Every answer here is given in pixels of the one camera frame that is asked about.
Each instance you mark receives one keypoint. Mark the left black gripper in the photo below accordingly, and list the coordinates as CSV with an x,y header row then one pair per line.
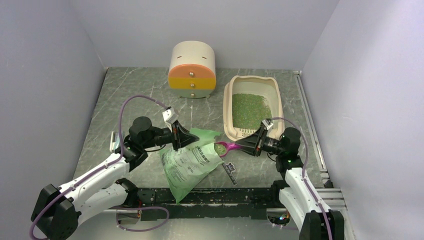
x,y
179,136

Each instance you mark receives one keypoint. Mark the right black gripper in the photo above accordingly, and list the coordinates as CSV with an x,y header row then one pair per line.
x,y
253,143

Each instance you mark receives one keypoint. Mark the green litter bag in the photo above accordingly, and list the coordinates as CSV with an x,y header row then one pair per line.
x,y
185,168

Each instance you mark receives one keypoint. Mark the magenta plastic scoop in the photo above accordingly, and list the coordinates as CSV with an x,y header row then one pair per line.
x,y
222,148

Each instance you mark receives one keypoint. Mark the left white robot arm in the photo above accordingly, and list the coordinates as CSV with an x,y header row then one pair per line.
x,y
59,211

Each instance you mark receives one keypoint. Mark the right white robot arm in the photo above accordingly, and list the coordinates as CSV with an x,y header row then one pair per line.
x,y
314,218

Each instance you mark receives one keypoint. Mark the beige litter box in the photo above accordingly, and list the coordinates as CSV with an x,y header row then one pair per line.
x,y
247,101

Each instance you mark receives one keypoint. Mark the beige orange drawer cabinet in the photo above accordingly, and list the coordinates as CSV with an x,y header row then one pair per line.
x,y
192,70

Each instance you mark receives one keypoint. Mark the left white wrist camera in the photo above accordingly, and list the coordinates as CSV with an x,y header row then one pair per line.
x,y
170,115

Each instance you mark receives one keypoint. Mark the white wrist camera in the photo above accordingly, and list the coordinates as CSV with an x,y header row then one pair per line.
x,y
267,124
170,115

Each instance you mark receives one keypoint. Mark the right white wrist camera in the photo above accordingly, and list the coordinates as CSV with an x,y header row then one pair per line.
x,y
267,124

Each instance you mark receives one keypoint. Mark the black mounting rail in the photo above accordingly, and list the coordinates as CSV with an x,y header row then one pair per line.
x,y
252,203

